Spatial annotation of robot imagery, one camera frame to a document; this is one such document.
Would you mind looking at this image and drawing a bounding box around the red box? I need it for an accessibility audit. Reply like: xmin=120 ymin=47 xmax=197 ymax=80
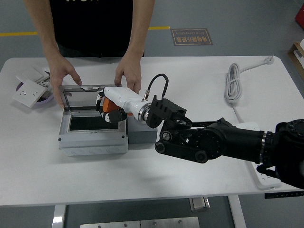
xmin=294 ymin=4 xmax=304 ymax=26

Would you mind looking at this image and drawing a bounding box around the black table control panel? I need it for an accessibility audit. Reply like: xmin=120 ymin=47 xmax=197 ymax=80
xmin=264 ymin=190 xmax=304 ymax=200

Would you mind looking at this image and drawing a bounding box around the metal base plate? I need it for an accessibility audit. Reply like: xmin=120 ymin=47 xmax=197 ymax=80
xmin=80 ymin=216 xmax=200 ymax=228

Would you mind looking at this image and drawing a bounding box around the white table leg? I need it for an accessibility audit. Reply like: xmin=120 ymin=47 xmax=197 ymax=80
xmin=228 ymin=195 xmax=247 ymax=228
xmin=51 ymin=204 xmax=67 ymax=228

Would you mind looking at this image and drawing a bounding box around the dark grey cube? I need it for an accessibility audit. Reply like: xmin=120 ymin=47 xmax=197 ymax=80
xmin=126 ymin=113 xmax=158 ymax=145

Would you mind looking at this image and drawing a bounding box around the brown floor sign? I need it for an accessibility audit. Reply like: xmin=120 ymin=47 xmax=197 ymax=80
xmin=171 ymin=28 xmax=214 ymax=47

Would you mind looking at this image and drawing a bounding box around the white power strip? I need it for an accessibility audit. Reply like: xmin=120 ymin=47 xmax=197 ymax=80
xmin=234 ymin=121 xmax=283 ymax=190

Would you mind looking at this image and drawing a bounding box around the white power cord with plug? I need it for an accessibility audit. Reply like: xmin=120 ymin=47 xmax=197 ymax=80
xmin=224 ymin=55 xmax=276 ymax=124

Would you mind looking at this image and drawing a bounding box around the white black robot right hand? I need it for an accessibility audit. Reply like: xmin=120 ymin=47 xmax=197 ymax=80
xmin=95 ymin=86 xmax=146 ymax=124

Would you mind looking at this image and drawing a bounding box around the white multi-hole socket plate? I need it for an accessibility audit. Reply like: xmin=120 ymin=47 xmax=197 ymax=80
xmin=35 ymin=79 xmax=53 ymax=98

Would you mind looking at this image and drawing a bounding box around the person's left hand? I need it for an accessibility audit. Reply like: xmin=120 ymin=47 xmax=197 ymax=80
xmin=114 ymin=57 xmax=143 ymax=95

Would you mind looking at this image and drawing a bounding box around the wooden crate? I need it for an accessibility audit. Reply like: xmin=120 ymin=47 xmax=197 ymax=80
xmin=287 ymin=39 xmax=304 ymax=80

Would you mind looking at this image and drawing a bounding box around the person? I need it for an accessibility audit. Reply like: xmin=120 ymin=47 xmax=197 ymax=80
xmin=48 ymin=0 xmax=145 ymax=58

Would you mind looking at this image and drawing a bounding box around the person's right hand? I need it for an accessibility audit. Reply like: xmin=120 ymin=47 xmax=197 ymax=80
xmin=48 ymin=57 xmax=83 ymax=109

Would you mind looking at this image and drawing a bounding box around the white wall socket plate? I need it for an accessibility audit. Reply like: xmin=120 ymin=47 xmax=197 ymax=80
xmin=12 ymin=79 xmax=48 ymax=109

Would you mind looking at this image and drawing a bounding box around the orange cylinder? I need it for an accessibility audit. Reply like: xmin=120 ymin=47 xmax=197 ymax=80
xmin=102 ymin=97 xmax=118 ymax=113

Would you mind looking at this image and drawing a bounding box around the metal table bracket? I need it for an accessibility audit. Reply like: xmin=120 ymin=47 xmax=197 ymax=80
xmin=189 ymin=196 xmax=211 ymax=212

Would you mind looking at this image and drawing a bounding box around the white wall switch plate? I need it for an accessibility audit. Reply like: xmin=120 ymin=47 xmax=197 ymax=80
xmin=16 ymin=66 xmax=49 ymax=83

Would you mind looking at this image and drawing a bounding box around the purple tray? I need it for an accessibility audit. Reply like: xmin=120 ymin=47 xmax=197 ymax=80
xmin=15 ymin=71 xmax=55 ymax=108

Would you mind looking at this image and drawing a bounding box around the grey electrical enclosure box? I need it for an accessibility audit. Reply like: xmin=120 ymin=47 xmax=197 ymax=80
xmin=57 ymin=84 xmax=129 ymax=157

